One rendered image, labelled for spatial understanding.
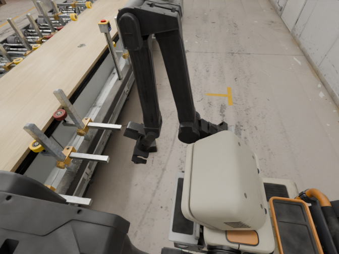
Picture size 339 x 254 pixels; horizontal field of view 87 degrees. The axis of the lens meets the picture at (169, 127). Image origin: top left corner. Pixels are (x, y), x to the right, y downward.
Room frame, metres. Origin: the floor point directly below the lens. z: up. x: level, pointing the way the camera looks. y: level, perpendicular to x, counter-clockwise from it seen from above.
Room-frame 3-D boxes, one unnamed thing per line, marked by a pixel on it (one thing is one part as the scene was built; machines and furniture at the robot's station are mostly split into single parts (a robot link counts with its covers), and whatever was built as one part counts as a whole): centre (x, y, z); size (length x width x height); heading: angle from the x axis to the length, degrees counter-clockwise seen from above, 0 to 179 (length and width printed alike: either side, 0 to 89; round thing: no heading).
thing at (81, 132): (0.83, 0.60, 0.80); 0.14 x 0.06 x 0.05; 169
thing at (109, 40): (1.53, 0.46, 0.93); 0.05 x 0.05 x 0.45; 79
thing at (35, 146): (0.63, 0.79, 0.85); 0.08 x 0.08 x 0.11
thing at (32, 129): (0.56, 0.65, 0.91); 0.04 x 0.04 x 0.48; 79
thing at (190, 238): (0.19, -0.07, 0.99); 0.28 x 0.16 x 0.22; 169
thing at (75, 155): (0.59, 0.59, 0.81); 0.43 x 0.03 x 0.04; 79
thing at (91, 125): (0.83, 0.55, 0.80); 0.43 x 0.03 x 0.04; 79
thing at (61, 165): (0.58, 0.65, 0.81); 0.14 x 0.06 x 0.05; 169
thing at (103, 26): (1.53, 0.45, 1.18); 0.07 x 0.07 x 0.08; 79
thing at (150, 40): (0.44, 0.06, 1.40); 0.11 x 0.06 x 0.43; 169
